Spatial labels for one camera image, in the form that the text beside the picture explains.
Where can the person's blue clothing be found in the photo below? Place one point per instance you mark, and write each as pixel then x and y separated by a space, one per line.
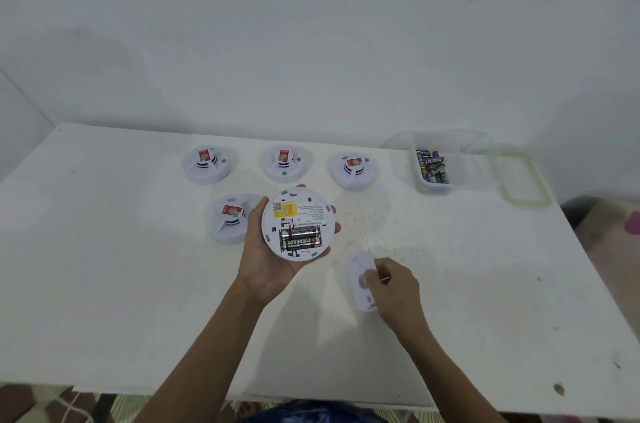
pixel 315 412

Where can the person's right forearm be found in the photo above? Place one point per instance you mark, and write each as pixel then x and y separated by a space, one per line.
pixel 450 377

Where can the person's left hand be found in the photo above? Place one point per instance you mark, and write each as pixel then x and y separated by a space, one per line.
pixel 260 272

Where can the person's right hand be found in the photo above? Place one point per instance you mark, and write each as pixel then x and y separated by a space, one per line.
pixel 397 295

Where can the cream fabric with pink dots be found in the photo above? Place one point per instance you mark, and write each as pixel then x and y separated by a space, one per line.
pixel 610 257

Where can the white battery cover plate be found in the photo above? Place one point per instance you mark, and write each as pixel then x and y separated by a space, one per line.
pixel 357 270

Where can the pile of assorted batteries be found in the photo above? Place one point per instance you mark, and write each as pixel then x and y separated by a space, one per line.
pixel 432 167

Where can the person's left forearm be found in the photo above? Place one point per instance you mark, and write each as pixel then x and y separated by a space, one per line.
pixel 205 357

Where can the black battery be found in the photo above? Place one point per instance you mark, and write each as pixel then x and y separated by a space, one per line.
pixel 302 231
pixel 300 242

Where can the clear lid with green rim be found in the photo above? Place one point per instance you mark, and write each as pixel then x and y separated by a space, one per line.
pixel 542 182

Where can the clear plastic container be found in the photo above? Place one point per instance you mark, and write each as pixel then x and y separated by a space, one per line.
pixel 432 187
pixel 480 162

